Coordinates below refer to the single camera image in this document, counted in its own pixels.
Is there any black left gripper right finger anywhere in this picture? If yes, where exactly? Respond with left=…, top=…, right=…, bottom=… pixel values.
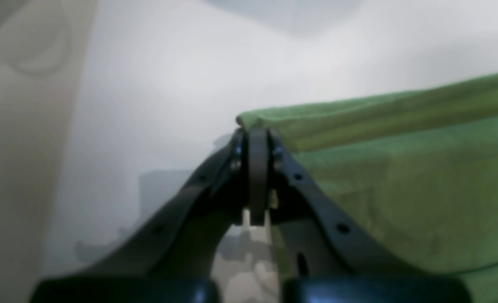
left=268, top=129, right=472, bottom=303

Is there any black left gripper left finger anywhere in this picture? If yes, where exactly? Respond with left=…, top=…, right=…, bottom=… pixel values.
left=31, top=128, right=269, bottom=303

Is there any green t-shirt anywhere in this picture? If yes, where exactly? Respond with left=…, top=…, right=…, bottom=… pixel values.
left=237, top=74, right=498, bottom=303

